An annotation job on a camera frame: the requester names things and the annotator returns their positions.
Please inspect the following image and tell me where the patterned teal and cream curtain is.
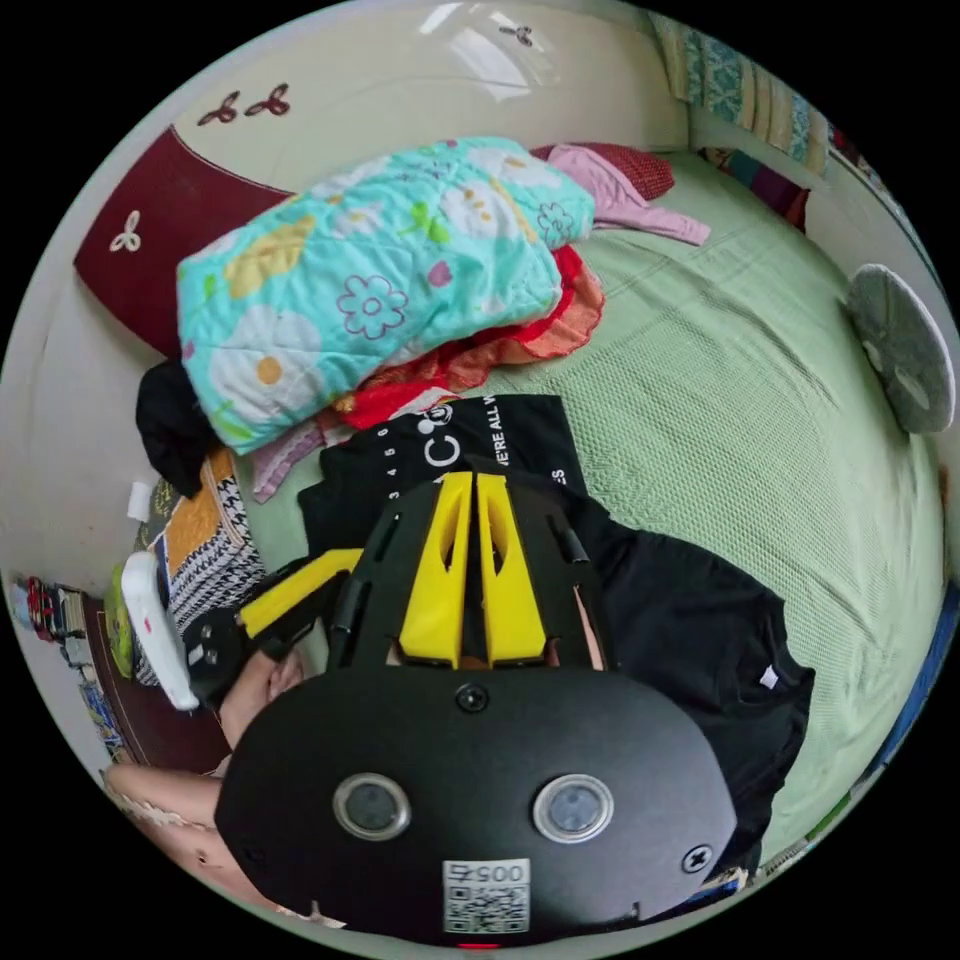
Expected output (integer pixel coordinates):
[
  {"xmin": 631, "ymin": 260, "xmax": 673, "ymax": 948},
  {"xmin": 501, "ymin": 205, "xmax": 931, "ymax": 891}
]
[{"xmin": 647, "ymin": 10, "xmax": 835, "ymax": 178}]

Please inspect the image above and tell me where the black shirt with heart print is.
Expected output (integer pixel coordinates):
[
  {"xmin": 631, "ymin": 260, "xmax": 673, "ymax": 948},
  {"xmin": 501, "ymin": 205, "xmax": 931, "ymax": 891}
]
[{"xmin": 461, "ymin": 452, "xmax": 819, "ymax": 891}]

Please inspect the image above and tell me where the red pillow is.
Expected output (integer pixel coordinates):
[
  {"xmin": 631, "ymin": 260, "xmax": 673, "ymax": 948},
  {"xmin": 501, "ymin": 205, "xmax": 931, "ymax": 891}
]
[{"xmin": 528, "ymin": 140, "xmax": 677, "ymax": 205}]

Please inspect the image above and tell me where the black cloth bundle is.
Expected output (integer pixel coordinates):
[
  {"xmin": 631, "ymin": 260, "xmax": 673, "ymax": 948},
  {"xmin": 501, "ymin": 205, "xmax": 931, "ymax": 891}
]
[{"xmin": 134, "ymin": 358, "xmax": 227, "ymax": 501}]

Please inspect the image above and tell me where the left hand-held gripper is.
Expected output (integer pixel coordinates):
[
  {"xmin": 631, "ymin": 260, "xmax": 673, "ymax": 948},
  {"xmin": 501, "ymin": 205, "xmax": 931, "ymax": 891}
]
[{"xmin": 183, "ymin": 548, "xmax": 367, "ymax": 711}]

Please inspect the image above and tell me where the pile of clothes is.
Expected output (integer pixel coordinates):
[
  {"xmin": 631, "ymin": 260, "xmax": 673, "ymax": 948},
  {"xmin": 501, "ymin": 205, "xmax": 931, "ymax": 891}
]
[{"xmin": 251, "ymin": 243, "xmax": 607, "ymax": 506}]

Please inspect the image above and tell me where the person's body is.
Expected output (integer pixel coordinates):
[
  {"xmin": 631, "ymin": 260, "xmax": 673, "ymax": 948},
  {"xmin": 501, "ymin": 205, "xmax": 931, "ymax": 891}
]
[{"xmin": 123, "ymin": 798, "xmax": 348, "ymax": 932}]

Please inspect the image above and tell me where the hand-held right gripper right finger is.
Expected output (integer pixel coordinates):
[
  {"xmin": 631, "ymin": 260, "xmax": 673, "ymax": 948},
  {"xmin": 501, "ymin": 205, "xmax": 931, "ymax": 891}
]
[{"xmin": 476, "ymin": 473, "xmax": 549, "ymax": 670}]

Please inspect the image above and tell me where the pink garment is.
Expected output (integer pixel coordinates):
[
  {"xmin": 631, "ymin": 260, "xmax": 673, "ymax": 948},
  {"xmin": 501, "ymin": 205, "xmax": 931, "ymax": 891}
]
[{"xmin": 546, "ymin": 143, "xmax": 713, "ymax": 248}]

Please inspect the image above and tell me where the black shirt with white lettering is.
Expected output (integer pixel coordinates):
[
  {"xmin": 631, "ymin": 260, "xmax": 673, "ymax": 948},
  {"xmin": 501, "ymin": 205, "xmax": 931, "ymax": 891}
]
[{"xmin": 296, "ymin": 393, "xmax": 592, "ymax": 579}]

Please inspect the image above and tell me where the grey round cushion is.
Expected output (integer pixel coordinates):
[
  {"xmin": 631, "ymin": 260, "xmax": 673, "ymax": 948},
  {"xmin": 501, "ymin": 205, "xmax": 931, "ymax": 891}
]
[{"xmin": 845, "ymin": 262, "xmax": 958, "ymax": 436}]

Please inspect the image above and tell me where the folded colourful striped cloth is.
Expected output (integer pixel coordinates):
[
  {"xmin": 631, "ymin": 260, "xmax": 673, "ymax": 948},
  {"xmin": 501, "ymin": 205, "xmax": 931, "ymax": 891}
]
[{"xmin": 697, "ymin": 145, "xmax": 814, "ymax": 231}]

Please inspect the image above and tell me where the person's left forearm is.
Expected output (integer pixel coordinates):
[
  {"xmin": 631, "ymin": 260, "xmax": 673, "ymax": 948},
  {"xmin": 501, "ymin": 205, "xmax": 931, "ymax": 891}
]
[{"xmin": 101, "ymin": 755, "xmax": 228, "ymax": 813}]

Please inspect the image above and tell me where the person's left hand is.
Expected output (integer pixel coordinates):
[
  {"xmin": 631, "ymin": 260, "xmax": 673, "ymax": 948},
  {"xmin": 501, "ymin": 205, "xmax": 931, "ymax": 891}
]
[{"xmin": 220, "ymin": 650, "xmax": 310, "ymax": 753}]

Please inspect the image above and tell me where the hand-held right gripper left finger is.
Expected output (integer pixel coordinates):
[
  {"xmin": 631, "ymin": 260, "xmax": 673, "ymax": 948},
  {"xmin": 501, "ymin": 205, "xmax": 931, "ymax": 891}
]
[{"xmin": 397, "ymin": 470, "xmax": 475, "ymax": 670}]

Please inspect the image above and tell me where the turquoise floral quilt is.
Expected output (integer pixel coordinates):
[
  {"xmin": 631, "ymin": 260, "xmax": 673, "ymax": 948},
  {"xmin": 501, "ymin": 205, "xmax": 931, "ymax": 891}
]
[{"xmin": 177, "ymin": 136, "xmax": 598, "ymax": 457}]

